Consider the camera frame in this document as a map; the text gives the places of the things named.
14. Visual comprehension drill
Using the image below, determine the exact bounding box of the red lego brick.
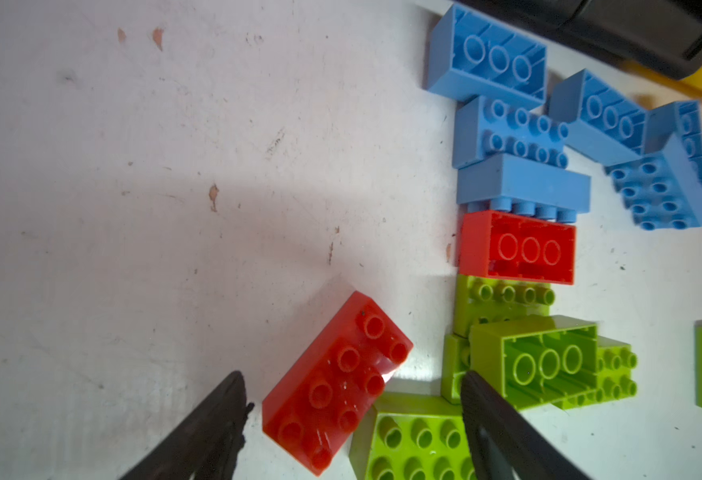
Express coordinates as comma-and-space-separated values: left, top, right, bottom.
262, 291, 413, 476
458, 210, 577, 285

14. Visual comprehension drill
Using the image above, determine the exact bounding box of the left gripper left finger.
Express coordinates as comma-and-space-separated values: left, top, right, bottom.
123, 371, 254, 479

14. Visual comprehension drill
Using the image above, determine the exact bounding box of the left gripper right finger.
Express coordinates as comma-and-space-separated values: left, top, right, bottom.
461, 371, 588, 479

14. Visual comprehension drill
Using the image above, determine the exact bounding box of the blue lego brick right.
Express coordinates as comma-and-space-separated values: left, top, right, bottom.
647, 100, 702, 185

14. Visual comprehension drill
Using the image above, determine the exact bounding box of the green lego brick top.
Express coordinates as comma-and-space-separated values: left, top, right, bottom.
441, 274, 556, 405

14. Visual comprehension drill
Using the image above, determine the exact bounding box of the middle black bin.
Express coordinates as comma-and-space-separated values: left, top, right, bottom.
463, 0, 702, 80

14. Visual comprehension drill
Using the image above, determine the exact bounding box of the blue lego brick top left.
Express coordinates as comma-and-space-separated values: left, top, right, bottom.
425, 4, 547, 109

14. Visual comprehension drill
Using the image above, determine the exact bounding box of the blue lego brick middle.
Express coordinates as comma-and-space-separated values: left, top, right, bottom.
548, 69, 648, 167

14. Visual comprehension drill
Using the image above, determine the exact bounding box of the green lego brick right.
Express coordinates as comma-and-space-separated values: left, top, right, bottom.
469, 315, 638, 411

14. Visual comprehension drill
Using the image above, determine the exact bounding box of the green lego brick left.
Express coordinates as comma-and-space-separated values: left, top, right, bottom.
349, 392, 477, 479

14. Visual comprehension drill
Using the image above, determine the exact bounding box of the blue lego brick diagonal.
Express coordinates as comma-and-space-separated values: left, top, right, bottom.
605, 133, 702, 231

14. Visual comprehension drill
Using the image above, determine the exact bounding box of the blue lego brick stacked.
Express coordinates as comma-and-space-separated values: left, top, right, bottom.
452, 96, 591, 224

